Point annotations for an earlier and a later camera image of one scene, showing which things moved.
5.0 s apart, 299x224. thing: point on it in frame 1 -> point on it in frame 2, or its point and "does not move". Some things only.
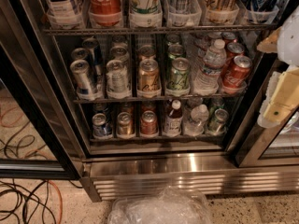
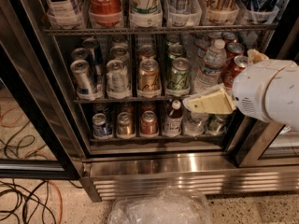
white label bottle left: (59, 0) does not move
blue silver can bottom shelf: (101, 129) does not move
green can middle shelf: (179, 76) does not move
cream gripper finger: (270, 43) -> (253, 56)
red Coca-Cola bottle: (105, 4) does not move
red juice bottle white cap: (173, 119) does not move
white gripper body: (290, 44) -> (251, 88)
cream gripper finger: (281, 97) -> (217, 102)
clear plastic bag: (169, 205) does not move
